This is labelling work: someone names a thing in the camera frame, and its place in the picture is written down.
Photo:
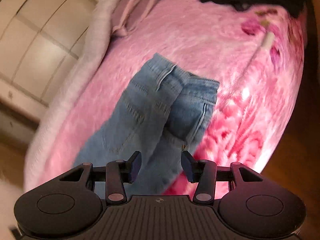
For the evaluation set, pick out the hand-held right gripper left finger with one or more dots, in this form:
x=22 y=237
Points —
x=135 y=167

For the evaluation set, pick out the blue jeans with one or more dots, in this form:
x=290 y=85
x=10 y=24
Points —
x=140 y=110

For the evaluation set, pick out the white wardrobe doors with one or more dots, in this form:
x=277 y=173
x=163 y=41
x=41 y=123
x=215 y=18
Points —
x=37 y=42

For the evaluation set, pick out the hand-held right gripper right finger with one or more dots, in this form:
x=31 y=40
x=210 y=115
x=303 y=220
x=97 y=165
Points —
x=188 y=167

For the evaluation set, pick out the light pink folded cloth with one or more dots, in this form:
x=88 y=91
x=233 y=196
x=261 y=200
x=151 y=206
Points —
x=135 y=5

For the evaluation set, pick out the pink floral blanket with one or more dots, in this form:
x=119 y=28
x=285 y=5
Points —
x=200 y=55

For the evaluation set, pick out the white ribbed mattress edge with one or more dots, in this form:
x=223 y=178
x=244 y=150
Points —
x=75 y=85

